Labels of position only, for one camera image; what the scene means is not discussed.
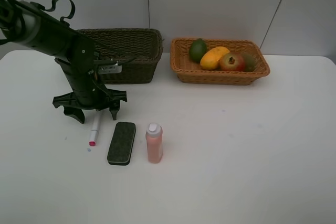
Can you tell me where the black whiteboard eraser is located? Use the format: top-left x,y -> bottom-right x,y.
107,122 -> 136,166

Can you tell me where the red pomegranate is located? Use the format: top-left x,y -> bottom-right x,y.
219,52 -> 245,71

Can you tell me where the yellow mango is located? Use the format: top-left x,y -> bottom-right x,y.
200,46 -> 230,70

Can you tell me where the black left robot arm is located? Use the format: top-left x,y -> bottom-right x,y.
1,0 -> 127,123

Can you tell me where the pink bottle with white cap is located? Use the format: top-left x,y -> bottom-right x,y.
145,123 -> 163,164

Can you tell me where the orange wicker basket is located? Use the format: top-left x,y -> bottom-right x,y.
170,38 -> 270,86

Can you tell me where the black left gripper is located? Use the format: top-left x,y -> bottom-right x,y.
52,88 -> 127,124

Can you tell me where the white marker with red caps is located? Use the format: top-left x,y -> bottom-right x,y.
89,114 -> 101,147

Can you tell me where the dark brown wicker basket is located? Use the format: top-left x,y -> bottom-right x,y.
78,28 -> 163,84

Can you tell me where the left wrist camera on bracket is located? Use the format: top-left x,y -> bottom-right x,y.
97,62 -> 122,74

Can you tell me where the green lime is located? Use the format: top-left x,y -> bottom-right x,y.
188,38 -> 207,63

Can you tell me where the brown kiwi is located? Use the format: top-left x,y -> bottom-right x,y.
241,53 -> 256,72

